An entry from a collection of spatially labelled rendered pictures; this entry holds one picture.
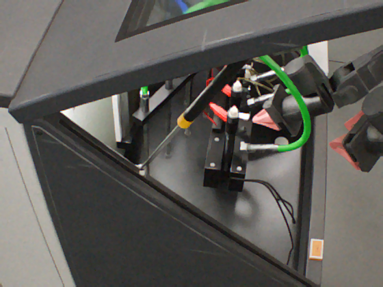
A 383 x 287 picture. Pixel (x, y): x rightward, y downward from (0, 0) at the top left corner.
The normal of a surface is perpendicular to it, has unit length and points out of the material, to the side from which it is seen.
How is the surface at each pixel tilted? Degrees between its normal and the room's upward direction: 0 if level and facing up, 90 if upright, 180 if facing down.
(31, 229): 90
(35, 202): 90
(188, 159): 0
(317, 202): 0
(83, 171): 90
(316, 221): 0
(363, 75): 68
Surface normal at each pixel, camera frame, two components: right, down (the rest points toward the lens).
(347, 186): 0.04, -0.62
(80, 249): -0.16, 0.77
